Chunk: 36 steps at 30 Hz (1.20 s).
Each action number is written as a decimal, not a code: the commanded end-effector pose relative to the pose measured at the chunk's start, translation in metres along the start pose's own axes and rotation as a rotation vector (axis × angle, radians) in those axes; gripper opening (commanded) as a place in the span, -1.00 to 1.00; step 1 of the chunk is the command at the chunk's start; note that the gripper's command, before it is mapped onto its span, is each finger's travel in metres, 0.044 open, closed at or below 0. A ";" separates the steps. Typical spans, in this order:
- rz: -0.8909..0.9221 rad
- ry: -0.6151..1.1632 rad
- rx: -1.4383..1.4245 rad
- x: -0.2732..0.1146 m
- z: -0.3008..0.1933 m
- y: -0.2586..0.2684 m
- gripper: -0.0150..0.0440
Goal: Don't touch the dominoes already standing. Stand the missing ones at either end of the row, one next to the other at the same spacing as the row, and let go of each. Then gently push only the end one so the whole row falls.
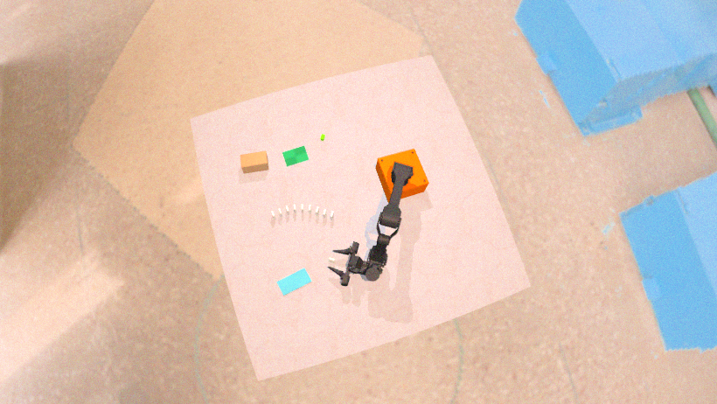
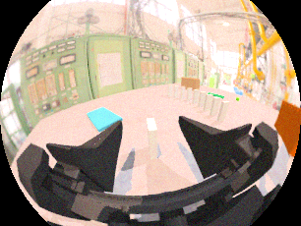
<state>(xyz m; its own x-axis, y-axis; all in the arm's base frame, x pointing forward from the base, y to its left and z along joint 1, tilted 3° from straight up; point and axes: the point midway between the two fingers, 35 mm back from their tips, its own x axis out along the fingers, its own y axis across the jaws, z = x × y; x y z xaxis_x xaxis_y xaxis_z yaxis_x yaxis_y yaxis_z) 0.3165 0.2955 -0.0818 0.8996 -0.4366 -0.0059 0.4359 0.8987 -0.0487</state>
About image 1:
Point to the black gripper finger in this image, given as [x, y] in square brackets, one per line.
[344, 251]
[338, 272]

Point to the green domino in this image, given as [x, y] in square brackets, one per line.
[295, 156]

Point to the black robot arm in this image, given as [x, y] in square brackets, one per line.
[390, 217]

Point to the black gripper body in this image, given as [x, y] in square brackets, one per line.
[346, 278]

